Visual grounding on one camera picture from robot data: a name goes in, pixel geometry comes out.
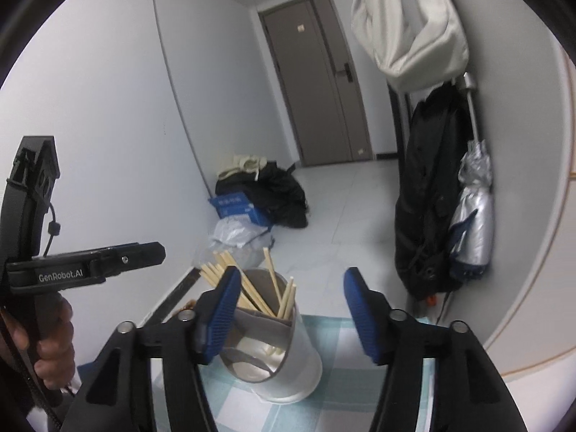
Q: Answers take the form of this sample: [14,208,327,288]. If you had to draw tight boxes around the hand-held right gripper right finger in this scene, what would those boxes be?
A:
[343,267,529,432]

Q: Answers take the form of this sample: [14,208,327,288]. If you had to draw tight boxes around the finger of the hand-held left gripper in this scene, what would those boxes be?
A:
[87,242,166,282]

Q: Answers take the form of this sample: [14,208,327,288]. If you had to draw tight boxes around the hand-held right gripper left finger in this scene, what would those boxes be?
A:
[60,265,242,432]

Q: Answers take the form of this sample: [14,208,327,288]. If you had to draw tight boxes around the bundle of wooden chopsticks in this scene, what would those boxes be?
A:
[198,247,298,356]

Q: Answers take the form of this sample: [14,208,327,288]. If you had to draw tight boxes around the white utensil holder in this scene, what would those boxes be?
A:
[218,267,324,405]

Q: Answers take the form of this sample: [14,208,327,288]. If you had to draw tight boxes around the white shoulder bag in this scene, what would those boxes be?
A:
[351,0,471,92]

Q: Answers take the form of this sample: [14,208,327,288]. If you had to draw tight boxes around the person's left hand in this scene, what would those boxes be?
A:
[33,294,75,390]

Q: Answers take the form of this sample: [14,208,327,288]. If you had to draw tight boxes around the teal checked tablecloth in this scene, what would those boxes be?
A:
[148,312,437,432]

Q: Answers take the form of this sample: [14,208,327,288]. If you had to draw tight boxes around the blue cardboard box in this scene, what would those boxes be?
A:
[208,192,271,226]

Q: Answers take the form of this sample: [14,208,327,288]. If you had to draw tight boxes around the black bag pile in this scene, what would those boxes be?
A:
[215,162,309,229]

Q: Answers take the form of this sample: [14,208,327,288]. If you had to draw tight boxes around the beige cloth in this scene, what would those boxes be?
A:
[217,154,268,181]

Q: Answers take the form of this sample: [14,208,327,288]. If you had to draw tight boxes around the silver folded umbrella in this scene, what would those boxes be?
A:
[447,72,496,280]

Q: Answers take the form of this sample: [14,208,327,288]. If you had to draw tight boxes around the black jacket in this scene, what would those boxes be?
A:
[395,83,473,301]

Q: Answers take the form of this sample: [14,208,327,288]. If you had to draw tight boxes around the grey entrance door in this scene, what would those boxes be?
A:
[258,0,374,167]

